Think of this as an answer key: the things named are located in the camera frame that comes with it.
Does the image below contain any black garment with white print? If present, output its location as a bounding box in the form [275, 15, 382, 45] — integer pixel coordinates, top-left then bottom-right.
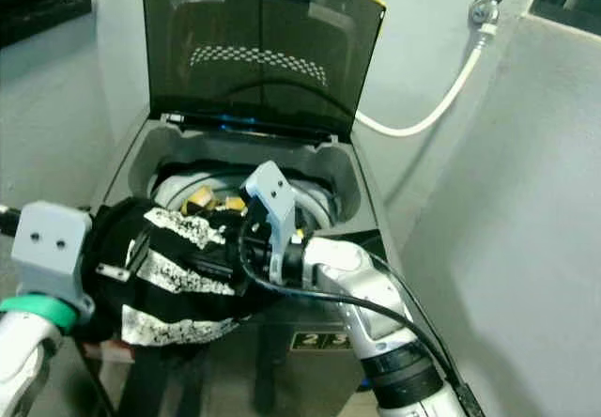
[70, 196, 278, 348]

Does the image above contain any grey top-load washing machine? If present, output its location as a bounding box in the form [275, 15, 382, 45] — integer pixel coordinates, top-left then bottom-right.
[89, 112, 395, 417]

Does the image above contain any mustard yellow garment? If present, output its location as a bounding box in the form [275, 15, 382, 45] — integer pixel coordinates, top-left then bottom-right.
[177, 184, 231, 213]

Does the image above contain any tinted washer lid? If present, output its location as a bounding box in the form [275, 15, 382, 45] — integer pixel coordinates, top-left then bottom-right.
[141, 0, 388, 142]

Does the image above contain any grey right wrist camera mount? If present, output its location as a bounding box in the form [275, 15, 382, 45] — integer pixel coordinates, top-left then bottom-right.
[241, 162, 300, 282]

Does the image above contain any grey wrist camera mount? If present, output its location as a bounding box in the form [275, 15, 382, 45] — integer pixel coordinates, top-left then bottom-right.
[241, 162, 300, 282]
[11, 201, 95, 319]

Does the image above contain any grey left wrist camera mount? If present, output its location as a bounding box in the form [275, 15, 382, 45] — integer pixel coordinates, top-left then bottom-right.
[11, 201, 95, 319]

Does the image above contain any white water hose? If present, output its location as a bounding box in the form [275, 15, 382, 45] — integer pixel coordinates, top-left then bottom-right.
[355, 23, 499, 138]

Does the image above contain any chrome wall faucet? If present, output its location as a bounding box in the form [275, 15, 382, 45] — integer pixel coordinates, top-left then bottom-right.
[470, 0, 510, 29]

